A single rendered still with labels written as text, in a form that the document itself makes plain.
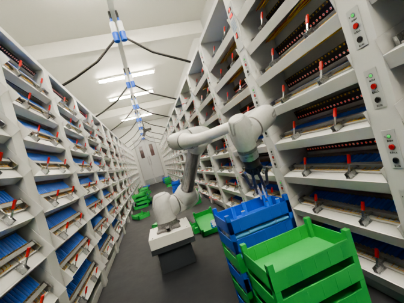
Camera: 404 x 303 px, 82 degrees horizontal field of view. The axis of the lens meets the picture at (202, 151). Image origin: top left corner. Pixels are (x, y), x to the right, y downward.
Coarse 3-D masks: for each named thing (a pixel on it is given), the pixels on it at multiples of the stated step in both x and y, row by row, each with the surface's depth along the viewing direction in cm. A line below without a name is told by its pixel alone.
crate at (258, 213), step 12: (240, 204) 116; (252, 204) 118; (264, 204) 120; (276, 204) 100; (288, 204) 101; (216, 216) 107; (228, 216) 94; (240, 216) 113; (252, 216) 97; (264, 216) 98; (276, 216) 99; (228, 228) 94; (240, 228) 95
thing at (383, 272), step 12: (336, 228) 124; (360, 240) 107; (372, 240) 104; (360, 252) 104; (372, 252) 97; (384, 252) 95; (396, 252) 92; (360, 264) 99; (372, 264) 95; (384, 264) 92; (396, 264) 89; (372, 276) 93; (384, 276) 88; (396, 276) 86; (396, 288) 84
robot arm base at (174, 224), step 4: (176, 220) 178; (164, 224) 172; (168, 224) 172; (172, 224) 173; (176, 224) 174; (160, 228) 174; (164, 228) 172; (168, 228) 171; (172, 228) 172; (160, 232) 170; (164, 232) 171
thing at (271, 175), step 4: (260, 156) 193; (264, 156) 186; (268, 156) 180; (236, 168) 202; (240, 168) 203; (272, 168) 143; (268, 172) 157; (272, 172) 143; (240, 176) 202; (248, 176) 185; (256, 176) 170; (264, 176) 158; (268, 176) 152; (272, 176) 147; (272, 180) 150; (276, 180) 146
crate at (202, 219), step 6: (204, 210) 243; (210, 210) 244; (198, 216) 243; (204, 216) 242; (210, 216) 240; (198, 222) 235; (204, 222) 233; (204, 228) 225; (210, 228) 224; (216, 228) 218; (204, 234) 215
